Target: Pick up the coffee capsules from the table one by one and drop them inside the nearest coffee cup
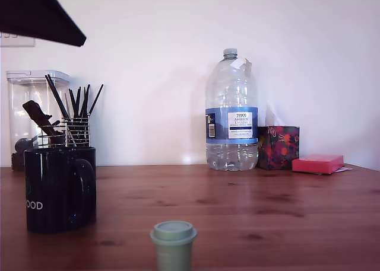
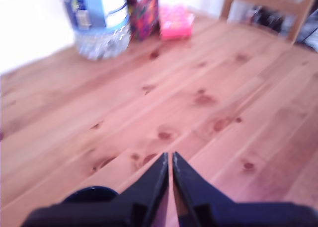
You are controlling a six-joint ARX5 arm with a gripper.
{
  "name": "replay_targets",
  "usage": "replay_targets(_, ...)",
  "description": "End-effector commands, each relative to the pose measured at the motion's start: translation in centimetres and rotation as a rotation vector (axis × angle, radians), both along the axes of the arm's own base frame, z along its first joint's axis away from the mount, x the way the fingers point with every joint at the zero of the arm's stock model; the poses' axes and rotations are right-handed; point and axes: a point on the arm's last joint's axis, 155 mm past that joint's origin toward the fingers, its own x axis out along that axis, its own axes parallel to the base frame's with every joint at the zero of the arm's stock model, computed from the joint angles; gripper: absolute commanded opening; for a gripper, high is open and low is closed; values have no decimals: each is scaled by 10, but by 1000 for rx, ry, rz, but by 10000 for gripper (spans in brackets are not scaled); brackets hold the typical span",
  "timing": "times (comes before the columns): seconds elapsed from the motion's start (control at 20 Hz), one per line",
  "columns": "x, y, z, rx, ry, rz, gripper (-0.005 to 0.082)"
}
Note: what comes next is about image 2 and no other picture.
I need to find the pink box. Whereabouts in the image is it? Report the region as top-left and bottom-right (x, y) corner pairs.
(159, 3), (196, 41)

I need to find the wooden chair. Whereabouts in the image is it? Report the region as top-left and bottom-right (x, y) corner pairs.
(220, 0), (318, 45)

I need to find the floral tissue box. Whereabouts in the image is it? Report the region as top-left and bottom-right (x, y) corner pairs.
(126, 0), (161, 42)

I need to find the large clear water bottle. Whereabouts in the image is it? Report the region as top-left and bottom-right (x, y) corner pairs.
(59, 0), (132, 62)

